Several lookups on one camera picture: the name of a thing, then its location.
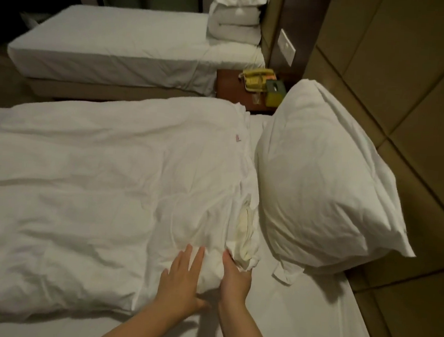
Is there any person's right hand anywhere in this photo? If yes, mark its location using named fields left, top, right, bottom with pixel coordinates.
left=217, top=248, right=256, bottom=311

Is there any person's left hand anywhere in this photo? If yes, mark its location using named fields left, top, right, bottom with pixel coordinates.
left=154, top=242, right=217, bottom=324

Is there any white bed sheet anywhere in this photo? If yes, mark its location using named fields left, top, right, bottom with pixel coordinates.
left=5, top=0, right=270, bottom=102
left=0, top=91, right=399, bottom=337

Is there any white duvet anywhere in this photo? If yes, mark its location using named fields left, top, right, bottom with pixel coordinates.
left=206, top=1, right=265, bottom=48
left=0, top=80, right=274, bottom=337

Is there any person's left forearm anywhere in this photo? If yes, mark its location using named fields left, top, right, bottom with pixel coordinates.
left=90, top=295, right=197, bottom=337

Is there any person's right forearm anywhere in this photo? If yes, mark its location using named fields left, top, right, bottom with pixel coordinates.
left=215, top=300, right=280, bottom=337

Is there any reddish wooden nightstand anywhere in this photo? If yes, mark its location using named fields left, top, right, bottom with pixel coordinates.
left=213, top=66, right=288, bottom=117

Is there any pale green box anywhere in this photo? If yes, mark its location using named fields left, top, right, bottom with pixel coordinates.
left=264, top=79, right=288, bottom=108

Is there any yellow telephone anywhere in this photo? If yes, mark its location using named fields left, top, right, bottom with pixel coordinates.
left=239, top=66, right=278, bottom=95

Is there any beige padded headboard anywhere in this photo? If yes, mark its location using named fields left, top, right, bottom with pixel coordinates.
left=235, top=0, right=444, bottom=337

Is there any white switch panel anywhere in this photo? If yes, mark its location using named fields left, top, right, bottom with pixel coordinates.
left=275, top=28, right=299, bottom=68

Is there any dark wooden wall panel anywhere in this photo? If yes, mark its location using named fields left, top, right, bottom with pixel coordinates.
left=271, top=0, right=334, bottom=87

